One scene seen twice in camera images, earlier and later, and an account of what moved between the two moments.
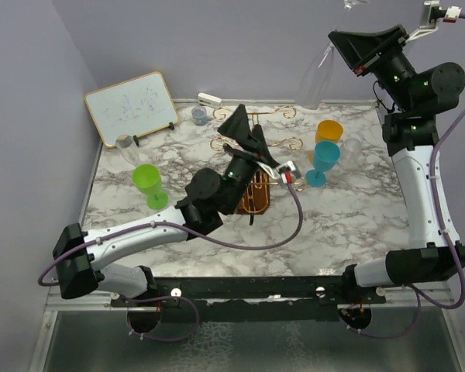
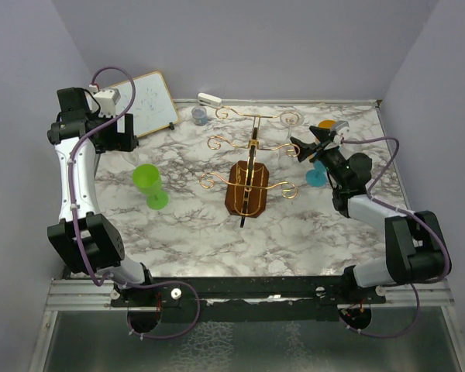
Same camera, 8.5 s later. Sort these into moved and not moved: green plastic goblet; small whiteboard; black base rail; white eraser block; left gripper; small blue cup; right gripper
Moved: left gripper; right gripper
Not moved: white eraser block; black base rail; green plastic goblet; small blue cup; small whiteboard
